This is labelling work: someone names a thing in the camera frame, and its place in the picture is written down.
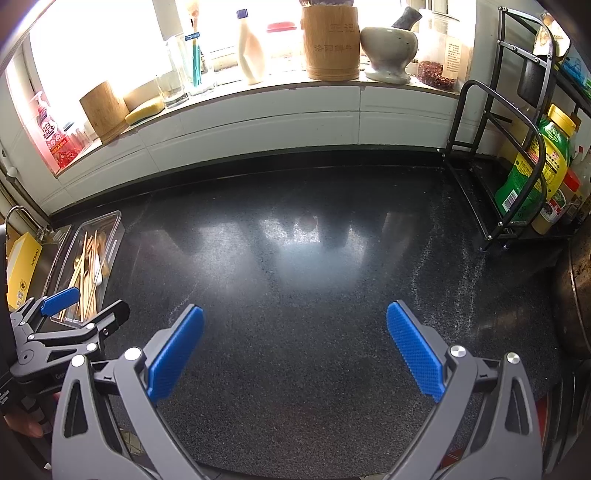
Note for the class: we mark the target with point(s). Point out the pink soap pump bottle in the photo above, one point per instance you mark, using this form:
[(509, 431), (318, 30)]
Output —
[(51, 134)]

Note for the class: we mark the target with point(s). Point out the bamboo utensil holder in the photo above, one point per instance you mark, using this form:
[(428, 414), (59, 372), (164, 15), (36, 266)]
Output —
[(330, 46)]

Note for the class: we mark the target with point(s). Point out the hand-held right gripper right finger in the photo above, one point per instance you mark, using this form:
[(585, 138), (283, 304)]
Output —
[(415, 353)]

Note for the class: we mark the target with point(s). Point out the small glass jar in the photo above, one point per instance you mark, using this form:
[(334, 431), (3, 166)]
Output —
[(77, 134)]

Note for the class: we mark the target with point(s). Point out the person's left hand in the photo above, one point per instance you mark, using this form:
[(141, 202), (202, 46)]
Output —
[(30, 423)]

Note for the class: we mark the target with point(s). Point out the black hanging cup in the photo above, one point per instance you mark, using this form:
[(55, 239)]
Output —
[(532, 79)]

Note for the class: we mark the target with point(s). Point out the bundle of dark kitchen utensils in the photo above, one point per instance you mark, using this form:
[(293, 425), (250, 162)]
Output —
[(328, 2)]

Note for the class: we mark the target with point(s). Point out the metal faucet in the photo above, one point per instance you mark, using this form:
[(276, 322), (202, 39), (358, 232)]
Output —
[(18, 210)]

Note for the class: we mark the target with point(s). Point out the clear plastic tray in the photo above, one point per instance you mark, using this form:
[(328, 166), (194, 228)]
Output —
[(113, 230)]

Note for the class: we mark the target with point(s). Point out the window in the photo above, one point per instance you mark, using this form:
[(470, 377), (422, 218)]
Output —
[(92, 37)]

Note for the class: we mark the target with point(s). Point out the white and orange bag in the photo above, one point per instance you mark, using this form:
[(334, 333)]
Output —
[(551, 32)]

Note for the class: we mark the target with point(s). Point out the clear glass with sticks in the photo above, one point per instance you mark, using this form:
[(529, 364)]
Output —
[(210, 74)]

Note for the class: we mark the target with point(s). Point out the white stone mortar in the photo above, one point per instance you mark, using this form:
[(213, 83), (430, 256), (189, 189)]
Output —
[(388, 55)]

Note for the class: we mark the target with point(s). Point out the dark pestle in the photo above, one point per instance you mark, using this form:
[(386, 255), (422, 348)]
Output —
[(408, 17)]

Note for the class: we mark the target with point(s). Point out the white plastic bottle blue cap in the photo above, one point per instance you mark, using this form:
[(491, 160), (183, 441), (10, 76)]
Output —
[(250, 50)]

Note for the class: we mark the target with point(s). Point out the clear container of dried chili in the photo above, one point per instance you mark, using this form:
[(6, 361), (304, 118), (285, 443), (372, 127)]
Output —
[(443, 60)]

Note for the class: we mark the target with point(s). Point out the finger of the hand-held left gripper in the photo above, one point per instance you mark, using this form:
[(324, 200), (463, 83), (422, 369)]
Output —
[(60, 299), (111, 316)]

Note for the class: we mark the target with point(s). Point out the red object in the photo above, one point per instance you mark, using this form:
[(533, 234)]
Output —
[(545, 415)]

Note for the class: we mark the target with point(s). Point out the empty bamboo holder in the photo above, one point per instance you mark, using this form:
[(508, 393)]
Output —
[(104, 113)]

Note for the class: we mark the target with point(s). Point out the red-capped yellow sauce jar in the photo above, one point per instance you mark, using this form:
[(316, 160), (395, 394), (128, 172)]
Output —
[(551, 214)]

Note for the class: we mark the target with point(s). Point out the green bottle with yellow cap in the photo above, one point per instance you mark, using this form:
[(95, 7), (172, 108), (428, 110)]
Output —
[(526, 184)]

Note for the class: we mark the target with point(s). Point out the white wall hook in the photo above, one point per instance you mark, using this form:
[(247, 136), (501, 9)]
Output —
[(11, 171)]

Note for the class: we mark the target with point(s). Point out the teal stick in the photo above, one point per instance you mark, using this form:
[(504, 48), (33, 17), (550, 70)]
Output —
[(197, 64)]

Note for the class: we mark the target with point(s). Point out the yellow sponge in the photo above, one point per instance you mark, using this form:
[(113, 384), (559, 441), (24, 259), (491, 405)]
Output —
[(145, 113)]

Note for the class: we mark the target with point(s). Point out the red-lidded jar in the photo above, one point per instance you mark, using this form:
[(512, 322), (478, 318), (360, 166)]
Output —
[(284, 46)]

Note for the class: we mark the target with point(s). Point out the tall clear glass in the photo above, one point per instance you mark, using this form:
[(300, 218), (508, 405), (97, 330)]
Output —
[(173, 78)]

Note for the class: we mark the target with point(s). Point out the black metal rack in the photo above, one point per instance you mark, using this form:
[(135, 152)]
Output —
[(466, 120)]

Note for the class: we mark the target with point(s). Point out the dark metal wok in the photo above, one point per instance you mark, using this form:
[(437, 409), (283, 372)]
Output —
[(575, 295)]

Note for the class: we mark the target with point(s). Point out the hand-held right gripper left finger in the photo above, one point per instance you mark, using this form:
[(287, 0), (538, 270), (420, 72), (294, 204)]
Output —
[(175, 353)]

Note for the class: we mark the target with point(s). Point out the stainless steel sink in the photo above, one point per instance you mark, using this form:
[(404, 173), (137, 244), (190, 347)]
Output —
[(57, 249)]

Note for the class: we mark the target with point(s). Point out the yellow box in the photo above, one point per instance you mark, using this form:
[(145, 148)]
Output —
[(23, 267)]

